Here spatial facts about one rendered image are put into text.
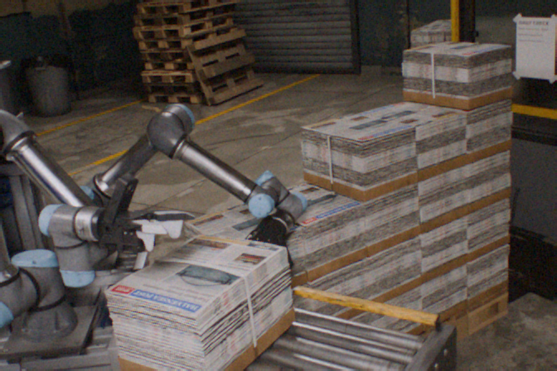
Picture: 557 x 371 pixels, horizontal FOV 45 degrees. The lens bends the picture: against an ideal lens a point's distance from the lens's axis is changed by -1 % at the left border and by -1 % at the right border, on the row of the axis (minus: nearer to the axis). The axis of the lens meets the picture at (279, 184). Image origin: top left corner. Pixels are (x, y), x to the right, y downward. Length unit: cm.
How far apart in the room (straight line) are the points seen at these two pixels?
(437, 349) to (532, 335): 163
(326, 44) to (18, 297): 847
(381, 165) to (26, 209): 128
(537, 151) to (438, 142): 91
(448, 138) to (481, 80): 28
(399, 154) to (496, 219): 74
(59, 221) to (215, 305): 39
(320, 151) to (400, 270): 58
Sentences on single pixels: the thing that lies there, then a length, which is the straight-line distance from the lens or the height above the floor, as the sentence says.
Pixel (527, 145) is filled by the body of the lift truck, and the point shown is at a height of 72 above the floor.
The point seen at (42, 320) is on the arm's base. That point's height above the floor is 88.
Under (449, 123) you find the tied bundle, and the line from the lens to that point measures 280.
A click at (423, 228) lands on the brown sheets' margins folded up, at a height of 63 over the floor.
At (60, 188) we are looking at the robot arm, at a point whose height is 126.
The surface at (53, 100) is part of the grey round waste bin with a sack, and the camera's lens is 926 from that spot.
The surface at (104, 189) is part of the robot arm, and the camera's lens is 241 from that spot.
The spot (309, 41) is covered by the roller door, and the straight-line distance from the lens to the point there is 1009.
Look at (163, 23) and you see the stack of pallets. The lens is 884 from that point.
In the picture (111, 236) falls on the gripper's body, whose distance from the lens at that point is 152.
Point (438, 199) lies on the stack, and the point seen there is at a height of 73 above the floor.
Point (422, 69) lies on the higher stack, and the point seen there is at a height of 121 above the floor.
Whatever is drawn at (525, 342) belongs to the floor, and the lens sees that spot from 327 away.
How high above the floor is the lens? 175
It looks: 19 degrees down
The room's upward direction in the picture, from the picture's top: 6 degrees counter-clockwise
